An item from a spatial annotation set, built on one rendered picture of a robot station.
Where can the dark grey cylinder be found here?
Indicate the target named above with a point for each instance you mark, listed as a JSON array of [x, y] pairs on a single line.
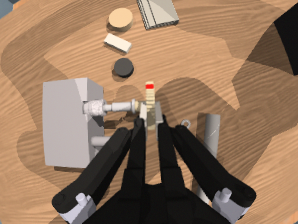
[[124, 67]]

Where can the grey metal rod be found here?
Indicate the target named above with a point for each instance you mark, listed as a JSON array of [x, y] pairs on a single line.
[[211, 137]]

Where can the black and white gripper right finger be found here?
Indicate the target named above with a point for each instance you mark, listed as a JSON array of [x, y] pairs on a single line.
[[229, 196]]

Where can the beige gear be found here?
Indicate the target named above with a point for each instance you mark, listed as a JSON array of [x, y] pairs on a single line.
[[135, 106]]

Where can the beige round disc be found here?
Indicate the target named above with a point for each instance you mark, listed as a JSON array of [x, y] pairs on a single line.
[[121, 19]]

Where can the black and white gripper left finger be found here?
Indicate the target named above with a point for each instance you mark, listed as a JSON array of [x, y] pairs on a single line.
[[78, 201]]

